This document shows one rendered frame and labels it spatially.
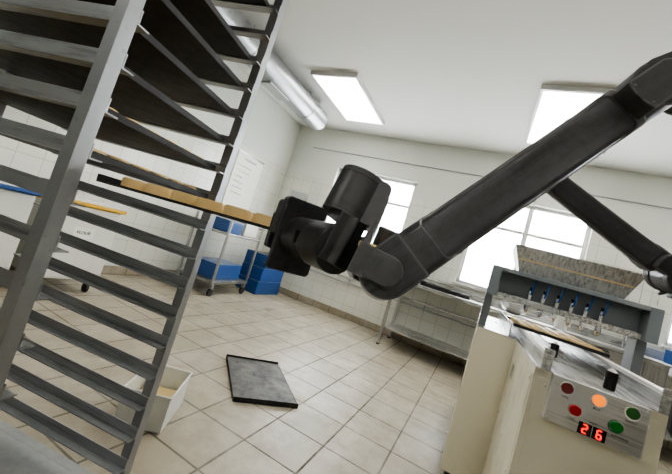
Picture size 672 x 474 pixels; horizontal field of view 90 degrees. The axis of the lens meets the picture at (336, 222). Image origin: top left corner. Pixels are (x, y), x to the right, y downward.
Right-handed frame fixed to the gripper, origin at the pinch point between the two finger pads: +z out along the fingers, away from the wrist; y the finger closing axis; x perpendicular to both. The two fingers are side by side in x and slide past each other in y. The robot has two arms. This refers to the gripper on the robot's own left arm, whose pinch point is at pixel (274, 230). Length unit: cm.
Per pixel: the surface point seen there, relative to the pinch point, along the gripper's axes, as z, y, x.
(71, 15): 39, -29, -41
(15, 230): 33, 15, -36
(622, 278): 13, -28, 183
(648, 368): 59, 20, 445
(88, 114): 23.9, -9.7, -30.5
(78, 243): 86, 23, -29
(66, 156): 24.5, -1.4, -31.4
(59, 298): 86, 42, -29
